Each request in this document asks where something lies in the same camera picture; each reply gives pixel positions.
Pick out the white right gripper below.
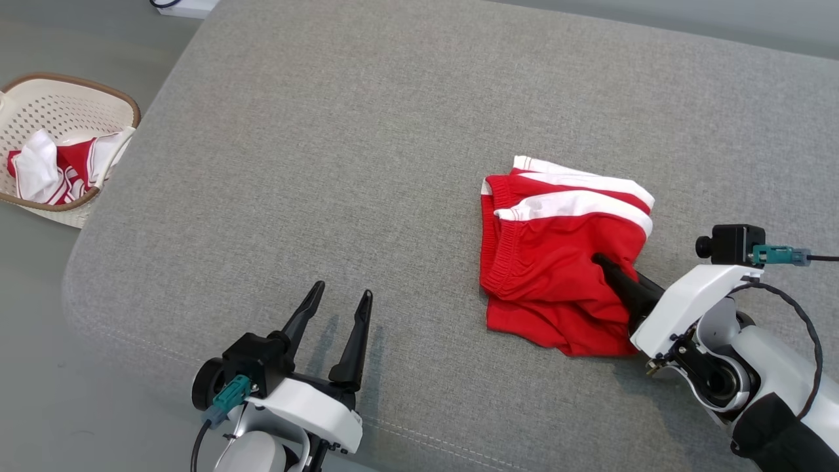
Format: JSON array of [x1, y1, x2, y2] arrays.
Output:
[[592, 253, 765, 359]]

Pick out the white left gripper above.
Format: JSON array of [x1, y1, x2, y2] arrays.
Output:
[[246, 281, 374, 455]]

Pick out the red shorts white stripes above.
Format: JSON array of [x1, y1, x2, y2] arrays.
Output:
[[479, 155, 657, 359]]

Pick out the crumpled red white garment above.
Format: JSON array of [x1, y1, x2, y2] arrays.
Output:
[[6, 127, 136, 207]]

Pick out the white power strip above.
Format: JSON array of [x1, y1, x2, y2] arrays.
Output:
[[153, 0, 221, 20]]

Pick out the cream laundry basket brown rim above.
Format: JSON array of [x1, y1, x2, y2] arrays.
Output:
[[0, 71, 142, 229]]

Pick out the right teal plug camera cable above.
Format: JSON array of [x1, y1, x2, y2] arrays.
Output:
[[752, 244, 839, 267]]

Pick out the right thin black braided cable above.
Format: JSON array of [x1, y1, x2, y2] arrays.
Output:
[[728, 280, 824, 421]]

